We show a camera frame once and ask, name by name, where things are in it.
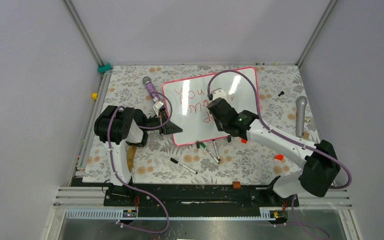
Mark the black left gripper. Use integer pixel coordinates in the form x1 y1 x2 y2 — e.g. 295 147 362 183
142 111 183 135

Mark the pink framed whiteboard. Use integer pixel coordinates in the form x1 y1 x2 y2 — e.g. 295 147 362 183
162 67 258 146

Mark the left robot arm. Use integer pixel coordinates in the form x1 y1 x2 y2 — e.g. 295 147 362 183
93 105 183 186

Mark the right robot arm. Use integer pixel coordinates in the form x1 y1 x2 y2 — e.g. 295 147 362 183
207 98 341 206

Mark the blue capped marker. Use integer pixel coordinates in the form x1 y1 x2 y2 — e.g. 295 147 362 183
212 140 221 162

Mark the black capped marker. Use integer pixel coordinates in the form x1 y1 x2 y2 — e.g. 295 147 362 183
170 157 198 175

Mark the green capped marker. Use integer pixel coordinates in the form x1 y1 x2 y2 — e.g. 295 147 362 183
199 142 220 164

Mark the purple glitter microphone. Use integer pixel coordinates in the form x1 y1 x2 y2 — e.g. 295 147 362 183
142 76 161 102

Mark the wooden rolling pin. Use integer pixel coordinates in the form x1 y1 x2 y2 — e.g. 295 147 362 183
126 145 137 173

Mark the red triangular block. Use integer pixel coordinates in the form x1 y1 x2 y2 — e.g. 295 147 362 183
274 154 285 161

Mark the brown small cube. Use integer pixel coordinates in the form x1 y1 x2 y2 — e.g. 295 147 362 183
232 181 241 189

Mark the silver microphone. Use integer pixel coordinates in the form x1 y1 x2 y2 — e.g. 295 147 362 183
295 96 308 138

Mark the small wooden cube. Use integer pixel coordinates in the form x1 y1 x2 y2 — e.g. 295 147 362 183
302 132 310 140

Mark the yellow small cube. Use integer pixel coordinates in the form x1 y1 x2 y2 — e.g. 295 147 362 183
91 93 98 100

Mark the teal corner clamp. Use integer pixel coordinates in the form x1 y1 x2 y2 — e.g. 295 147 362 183
97 63 113 74

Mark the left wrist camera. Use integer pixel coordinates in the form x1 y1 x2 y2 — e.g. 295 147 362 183
152 100 165 116

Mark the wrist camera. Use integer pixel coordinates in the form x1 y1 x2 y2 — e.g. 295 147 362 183
152 100 165 116
209 88 228 101

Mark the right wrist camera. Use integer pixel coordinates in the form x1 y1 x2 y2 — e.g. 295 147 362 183
209 88 228 101

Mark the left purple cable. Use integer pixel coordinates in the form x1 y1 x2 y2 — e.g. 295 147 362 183
106 92 174 235

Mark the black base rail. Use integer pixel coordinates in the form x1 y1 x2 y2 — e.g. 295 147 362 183
103 183 299 218

